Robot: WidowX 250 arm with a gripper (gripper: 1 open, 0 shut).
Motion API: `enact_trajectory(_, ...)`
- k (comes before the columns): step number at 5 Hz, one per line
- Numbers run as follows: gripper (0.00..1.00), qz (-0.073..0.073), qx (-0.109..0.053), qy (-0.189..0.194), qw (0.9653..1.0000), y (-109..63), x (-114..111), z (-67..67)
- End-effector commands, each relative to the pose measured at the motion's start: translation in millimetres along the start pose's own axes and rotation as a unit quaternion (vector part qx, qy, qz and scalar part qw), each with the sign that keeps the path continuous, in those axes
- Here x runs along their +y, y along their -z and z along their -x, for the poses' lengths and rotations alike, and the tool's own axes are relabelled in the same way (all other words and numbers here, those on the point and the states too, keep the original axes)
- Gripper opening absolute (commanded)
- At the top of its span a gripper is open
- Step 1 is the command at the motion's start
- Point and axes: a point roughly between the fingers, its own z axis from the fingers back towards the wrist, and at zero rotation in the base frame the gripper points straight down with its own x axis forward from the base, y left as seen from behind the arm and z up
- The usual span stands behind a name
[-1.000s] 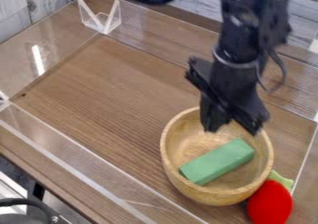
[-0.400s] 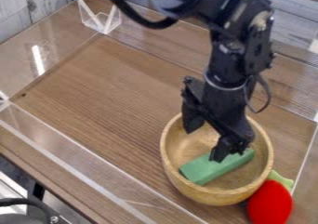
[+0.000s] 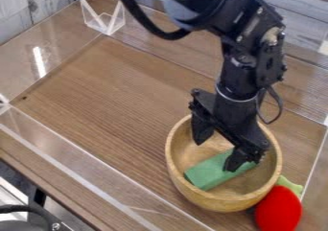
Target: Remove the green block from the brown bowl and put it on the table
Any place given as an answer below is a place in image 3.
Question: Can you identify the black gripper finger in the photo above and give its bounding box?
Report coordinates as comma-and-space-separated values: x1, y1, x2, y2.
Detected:
223, 147, 257, 173
191, 112, 214, 146

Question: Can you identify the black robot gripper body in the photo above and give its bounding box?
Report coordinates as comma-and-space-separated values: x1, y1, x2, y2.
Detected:
189, 88, 270, 162

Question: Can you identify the green rectangular block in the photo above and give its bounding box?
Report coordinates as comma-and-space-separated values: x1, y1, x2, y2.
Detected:
183, 150, 256, 191

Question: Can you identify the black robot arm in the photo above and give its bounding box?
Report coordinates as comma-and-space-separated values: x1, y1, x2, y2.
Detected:
163, 0, 286, 172

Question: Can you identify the brown wooden bowl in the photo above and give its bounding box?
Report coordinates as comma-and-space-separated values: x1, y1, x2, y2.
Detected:
165, 115, 284, 213

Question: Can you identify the red plush strawberry toy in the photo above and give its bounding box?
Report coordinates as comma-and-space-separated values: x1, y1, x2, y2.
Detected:
254, 175, 304, 231

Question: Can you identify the clear acrylic tray wall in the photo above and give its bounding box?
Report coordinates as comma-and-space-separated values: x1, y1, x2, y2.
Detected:
0, 94, 214, 231

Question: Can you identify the clear acrylic corner bracket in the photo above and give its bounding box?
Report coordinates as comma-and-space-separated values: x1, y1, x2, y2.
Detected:
79, 0, 126, 35

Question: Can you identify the black cable on floor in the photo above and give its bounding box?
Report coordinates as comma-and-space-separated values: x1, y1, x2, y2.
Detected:
0, 204, 61, 231

